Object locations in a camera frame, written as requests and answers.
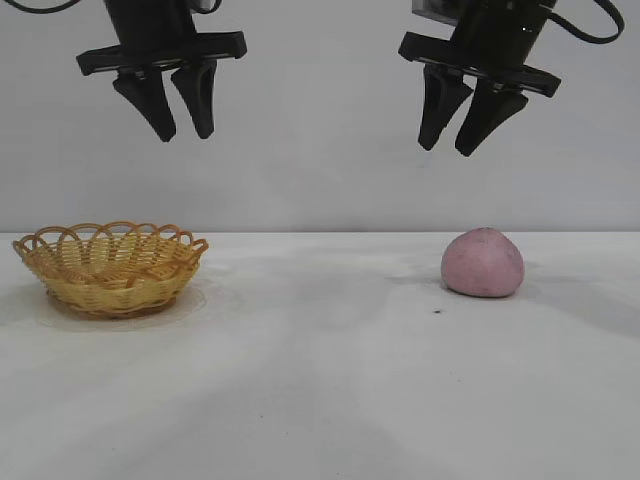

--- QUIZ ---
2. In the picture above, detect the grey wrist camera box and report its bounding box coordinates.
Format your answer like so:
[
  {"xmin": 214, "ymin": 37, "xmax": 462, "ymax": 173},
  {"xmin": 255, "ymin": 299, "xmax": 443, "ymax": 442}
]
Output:
[{"xmin": 411, "ymin": 0, "xmax": 460, "ymax": 25}]

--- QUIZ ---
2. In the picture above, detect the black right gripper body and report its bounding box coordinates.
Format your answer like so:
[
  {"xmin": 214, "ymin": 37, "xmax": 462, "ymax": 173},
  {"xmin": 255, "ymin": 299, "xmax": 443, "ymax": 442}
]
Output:
[{"xmin": 397, "ymin": 0, "xmax": 562, "ymax": 99}]

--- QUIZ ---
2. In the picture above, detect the black looped cable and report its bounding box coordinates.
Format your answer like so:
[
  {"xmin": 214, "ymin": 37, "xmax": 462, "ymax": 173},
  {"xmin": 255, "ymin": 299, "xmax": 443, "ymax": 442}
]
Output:
[{"xmin": 548, "ymin": 0, "xmax": 626, "ymax": 47}]

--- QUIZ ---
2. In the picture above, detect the yellow woven wicker basket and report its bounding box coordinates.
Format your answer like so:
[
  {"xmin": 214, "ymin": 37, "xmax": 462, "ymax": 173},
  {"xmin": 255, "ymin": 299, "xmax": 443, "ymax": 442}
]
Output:
[{"xmin": 11, "ymin": 221, "xmax": 210, "ymax": 320}]

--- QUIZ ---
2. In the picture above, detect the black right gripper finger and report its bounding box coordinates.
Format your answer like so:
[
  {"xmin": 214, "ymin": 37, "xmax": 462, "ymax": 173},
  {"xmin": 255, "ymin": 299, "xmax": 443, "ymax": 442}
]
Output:
[
  {"xmin": 417, "ymin": 63, "xmax": 475, "ymax": 152},
  {"xmin": 453, "ymin": 77, "xmax": 530, "ymax": 158}
]

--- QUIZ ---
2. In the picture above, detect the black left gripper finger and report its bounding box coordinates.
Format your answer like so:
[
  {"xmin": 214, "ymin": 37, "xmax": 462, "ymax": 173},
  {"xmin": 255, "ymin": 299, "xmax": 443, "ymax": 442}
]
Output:
[
  {"xmin": 170, "ymin": 59, "xmax": 219, "ymax": 141},
  {"xmin": 111, "ymin": 65, "xmax": 178, "ymax": 144}
]

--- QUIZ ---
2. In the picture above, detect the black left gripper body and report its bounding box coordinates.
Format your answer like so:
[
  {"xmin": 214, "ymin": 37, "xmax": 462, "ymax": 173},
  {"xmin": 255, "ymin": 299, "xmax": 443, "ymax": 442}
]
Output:
[{"xmin": 75, "ymin": 0, "xmax": 248, "ymax": 77}]

